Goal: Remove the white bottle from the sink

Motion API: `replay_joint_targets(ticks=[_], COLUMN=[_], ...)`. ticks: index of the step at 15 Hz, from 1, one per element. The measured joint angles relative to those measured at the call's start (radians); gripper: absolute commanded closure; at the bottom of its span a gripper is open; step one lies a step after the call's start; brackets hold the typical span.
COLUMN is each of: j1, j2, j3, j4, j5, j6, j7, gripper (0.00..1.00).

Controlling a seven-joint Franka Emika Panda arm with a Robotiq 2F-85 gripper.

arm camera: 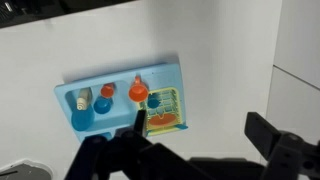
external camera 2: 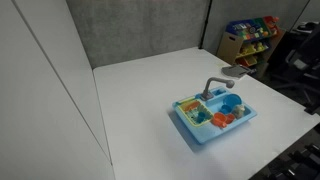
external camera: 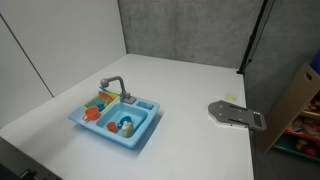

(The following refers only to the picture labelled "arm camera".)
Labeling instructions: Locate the grey metal base plate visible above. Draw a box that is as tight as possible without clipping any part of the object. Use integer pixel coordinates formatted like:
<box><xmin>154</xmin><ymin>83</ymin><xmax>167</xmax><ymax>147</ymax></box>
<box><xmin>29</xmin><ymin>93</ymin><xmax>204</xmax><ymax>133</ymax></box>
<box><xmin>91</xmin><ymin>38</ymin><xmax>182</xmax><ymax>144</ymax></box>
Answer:
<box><xmin>0</xmin><ymin>159</ymin><xmax>54</xmax><ymax>180</ymax></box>

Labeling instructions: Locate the small orange toy cup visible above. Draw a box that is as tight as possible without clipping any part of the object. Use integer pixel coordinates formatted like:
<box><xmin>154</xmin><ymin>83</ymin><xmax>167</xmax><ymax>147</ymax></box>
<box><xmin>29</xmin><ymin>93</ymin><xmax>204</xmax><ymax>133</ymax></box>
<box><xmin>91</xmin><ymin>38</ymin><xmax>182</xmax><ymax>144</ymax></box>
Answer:
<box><xmin>100</xmin><ymin>83</ymin><xmax>116</xmax><ymax>99</ymax></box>

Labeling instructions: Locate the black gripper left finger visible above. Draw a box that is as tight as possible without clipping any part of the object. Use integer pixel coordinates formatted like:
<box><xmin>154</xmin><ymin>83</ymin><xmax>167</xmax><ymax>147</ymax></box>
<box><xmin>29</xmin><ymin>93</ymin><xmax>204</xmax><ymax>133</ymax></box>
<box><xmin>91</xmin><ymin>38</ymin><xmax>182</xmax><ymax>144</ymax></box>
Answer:
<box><xmin>64</xmin><ymin>109</ymin><xmax>208</xmax><ymax>180</ymax></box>

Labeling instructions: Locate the blue toy cup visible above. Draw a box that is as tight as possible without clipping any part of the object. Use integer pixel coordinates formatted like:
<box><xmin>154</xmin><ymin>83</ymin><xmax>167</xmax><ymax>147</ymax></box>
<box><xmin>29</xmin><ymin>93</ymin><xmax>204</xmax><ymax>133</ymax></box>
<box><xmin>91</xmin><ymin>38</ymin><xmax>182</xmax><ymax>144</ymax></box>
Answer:
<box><xmin>93</xmin><ymin>95</ymin><xmax>114</xmax><ymax>115</ymax></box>

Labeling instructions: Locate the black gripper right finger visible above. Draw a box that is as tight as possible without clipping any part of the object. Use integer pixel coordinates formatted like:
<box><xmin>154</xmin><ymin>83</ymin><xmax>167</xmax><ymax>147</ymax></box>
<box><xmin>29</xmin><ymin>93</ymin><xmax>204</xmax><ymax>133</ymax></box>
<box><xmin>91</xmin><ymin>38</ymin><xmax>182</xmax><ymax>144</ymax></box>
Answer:
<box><xmin>244</xmin><ymin>111</ymin><xmax>320</xmax><ymax>180</ymax></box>

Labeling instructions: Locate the orange toy pot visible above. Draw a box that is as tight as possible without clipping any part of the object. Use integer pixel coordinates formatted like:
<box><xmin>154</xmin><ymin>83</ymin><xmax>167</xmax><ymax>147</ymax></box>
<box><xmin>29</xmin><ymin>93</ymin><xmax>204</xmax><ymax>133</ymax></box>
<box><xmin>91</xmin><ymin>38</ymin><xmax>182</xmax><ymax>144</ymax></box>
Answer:
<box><xmin>128</xmin><ymin>75</ymin><xmax>150</xmax><ymax>103</ymax></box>

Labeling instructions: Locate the light blue toy sink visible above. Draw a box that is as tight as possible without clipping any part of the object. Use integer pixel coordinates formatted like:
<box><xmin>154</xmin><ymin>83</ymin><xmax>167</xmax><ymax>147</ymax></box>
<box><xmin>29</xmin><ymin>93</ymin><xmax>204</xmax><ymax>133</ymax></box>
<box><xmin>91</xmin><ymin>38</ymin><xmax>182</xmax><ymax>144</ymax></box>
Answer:
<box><xmin>54</xmin><ymin>63</ymin><xmax>189</xmax><ymax>143</ymax></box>

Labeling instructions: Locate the orange toy plate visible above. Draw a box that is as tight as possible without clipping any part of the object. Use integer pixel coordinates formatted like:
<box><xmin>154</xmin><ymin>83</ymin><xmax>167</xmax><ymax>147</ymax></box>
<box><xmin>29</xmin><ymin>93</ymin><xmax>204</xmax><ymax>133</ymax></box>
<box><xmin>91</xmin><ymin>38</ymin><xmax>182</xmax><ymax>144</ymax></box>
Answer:
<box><xmin>148</xmin><ymin>113</ymin><xmax>178</xmax><ymax>127</ymax></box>

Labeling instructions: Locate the yellow toy dish rack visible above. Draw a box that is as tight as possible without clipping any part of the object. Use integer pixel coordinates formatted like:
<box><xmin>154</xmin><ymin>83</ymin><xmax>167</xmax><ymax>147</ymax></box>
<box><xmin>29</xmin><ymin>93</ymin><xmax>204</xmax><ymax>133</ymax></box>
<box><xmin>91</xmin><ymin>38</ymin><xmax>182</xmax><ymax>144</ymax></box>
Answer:
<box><xmin>138</xmin><ymin>87</ymin><xmax>185</xmax><ymax>132</ymax></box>

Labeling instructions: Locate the white plastic bottle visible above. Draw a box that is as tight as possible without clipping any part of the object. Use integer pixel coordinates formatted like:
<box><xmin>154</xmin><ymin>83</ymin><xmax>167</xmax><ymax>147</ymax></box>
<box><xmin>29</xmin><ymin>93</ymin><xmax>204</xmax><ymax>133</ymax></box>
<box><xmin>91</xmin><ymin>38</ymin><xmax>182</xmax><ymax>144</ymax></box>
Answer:
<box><xmin>76</xmin><ymin>87</ymin><xmax>93</xmax><ymax>111</ymax></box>

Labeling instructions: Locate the small blue toy mug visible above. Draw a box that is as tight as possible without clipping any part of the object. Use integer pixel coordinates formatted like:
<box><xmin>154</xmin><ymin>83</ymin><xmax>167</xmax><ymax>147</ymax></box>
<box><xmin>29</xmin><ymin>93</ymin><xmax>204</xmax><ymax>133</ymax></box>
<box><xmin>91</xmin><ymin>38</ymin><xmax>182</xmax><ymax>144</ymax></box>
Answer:
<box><xmin>147</xmin><ymin>94</ymin><xmax>161</xmax><ymax>109</ymax></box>

